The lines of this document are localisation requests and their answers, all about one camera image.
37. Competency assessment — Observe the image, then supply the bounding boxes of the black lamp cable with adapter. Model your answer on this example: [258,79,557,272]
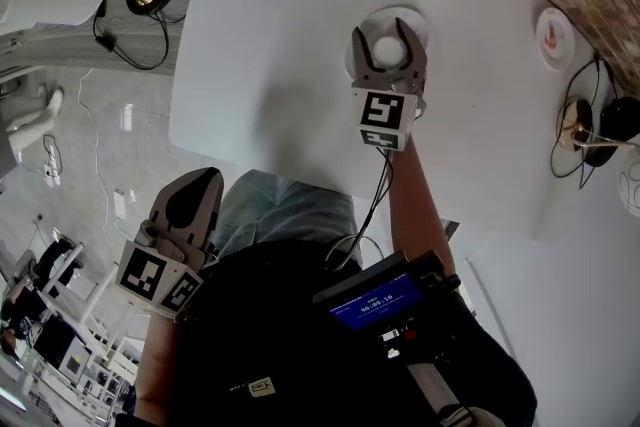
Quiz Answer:
[91,0,194,72]

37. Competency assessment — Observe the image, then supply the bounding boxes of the black recorder with blue screen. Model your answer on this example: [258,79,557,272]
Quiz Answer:
[311,250,462,367]

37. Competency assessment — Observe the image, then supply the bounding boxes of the white cup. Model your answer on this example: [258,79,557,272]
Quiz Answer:
[373,35,407,69]

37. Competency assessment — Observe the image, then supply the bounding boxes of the white power strip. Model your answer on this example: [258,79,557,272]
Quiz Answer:
[41,159,65,187]

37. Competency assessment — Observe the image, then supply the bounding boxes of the long white floor cable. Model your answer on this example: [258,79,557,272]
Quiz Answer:
[76,66,137,247]

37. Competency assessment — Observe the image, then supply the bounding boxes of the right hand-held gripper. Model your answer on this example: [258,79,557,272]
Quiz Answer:
[349,16,429,152]

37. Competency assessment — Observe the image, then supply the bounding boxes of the white saucer plate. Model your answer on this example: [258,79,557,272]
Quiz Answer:
[344,4,432,82]

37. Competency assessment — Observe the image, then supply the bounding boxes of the person's right forearm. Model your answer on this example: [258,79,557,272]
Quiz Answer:
[386,133,459,282]

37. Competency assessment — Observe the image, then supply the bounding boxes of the black floor cable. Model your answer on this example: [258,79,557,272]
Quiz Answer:
[41,133,65,167]

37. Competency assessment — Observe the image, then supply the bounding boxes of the black rounded object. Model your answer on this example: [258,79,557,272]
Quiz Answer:
[583,95,640,168]

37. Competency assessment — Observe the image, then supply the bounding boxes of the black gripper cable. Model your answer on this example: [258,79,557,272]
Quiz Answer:
[324,146,397,272]

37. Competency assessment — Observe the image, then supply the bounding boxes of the white power adapter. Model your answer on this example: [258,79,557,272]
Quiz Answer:
[111,189,130,220]

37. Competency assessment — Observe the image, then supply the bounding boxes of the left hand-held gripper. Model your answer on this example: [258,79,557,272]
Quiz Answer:
[115,166,225,325]

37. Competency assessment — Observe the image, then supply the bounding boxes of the grey webbing strap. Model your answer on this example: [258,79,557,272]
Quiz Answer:
[406,361,495,427]

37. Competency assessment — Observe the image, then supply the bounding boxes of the white boot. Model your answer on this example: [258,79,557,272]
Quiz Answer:
[3,84,67,152]

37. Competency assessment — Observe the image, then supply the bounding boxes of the white plate with red print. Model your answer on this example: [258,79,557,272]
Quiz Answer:
[535,6,577,73]

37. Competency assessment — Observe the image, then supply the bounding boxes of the person's left forearm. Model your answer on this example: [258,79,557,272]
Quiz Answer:
[133,308,199,422]

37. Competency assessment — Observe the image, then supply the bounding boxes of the thin black lamp cable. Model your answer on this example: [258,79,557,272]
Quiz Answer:
[549,53,620,191]

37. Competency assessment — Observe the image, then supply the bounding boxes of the white metal rack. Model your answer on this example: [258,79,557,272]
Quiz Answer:
[28,238,147,417]

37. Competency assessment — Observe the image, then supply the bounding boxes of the person's light jeans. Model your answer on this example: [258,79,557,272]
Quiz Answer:
[213,168,365,269]

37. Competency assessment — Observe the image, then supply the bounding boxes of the person's black vest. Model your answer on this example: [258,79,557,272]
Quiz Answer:
[114,239,540,427]

